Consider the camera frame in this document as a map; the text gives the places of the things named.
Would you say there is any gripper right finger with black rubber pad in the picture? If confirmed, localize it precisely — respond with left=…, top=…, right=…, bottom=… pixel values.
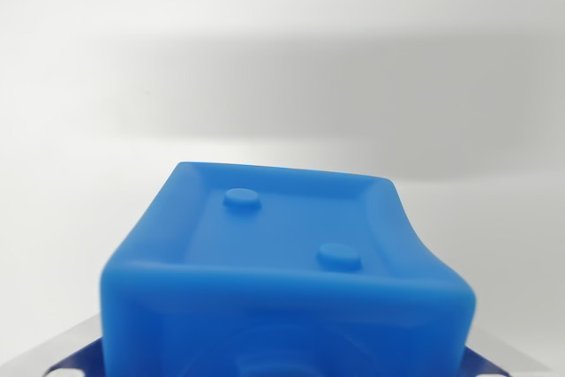
left=460, top=328, right=565, bottom=377

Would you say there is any gripper left finger with black rubber pad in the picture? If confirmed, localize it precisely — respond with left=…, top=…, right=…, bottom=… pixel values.
left=0, top=313, right=103, bottom=377

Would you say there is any blue soft cube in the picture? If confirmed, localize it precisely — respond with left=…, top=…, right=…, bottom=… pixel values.
left=99, top=161, right=478, bottom=377

